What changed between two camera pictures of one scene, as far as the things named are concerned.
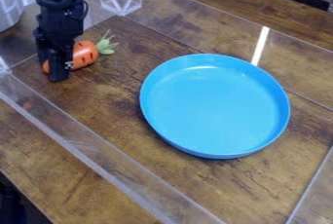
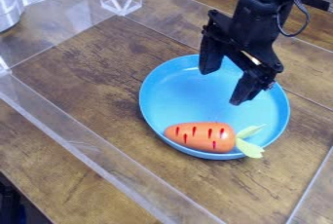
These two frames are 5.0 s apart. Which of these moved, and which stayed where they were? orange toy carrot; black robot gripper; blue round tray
Moved: black robot gripper; orange toy carrot
Stayed: blue round tray
